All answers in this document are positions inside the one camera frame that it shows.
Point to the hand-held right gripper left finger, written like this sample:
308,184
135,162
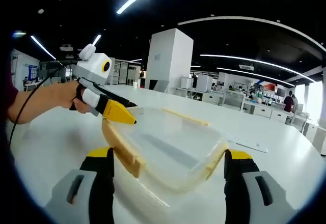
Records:
102,183

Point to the white paper cup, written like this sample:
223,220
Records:
135,84

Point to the white square pillar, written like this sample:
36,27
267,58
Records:
169,61

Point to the white desk row with drawers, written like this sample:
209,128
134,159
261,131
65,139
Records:
262,110

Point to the straight ceiling light strip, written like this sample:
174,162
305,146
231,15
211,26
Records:
254,61
254,75

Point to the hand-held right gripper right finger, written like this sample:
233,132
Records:
237,183

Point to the ceiling air conditioner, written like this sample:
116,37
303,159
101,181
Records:
246,67

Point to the white power strip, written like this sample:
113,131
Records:
249,143

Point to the clear plastic storage box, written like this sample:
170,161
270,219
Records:
152,192

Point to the large white appliance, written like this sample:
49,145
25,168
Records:
204,82

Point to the grey office chair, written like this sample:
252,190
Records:
234,99
163,86
300,122

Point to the person's left hand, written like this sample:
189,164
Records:
67,95

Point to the small white appliance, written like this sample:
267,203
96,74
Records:
187,84

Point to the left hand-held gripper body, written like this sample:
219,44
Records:
91,68

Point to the black waste bin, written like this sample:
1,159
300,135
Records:
152,84

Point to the clear yellow-rimmed plastic container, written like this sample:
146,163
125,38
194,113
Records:
165,137

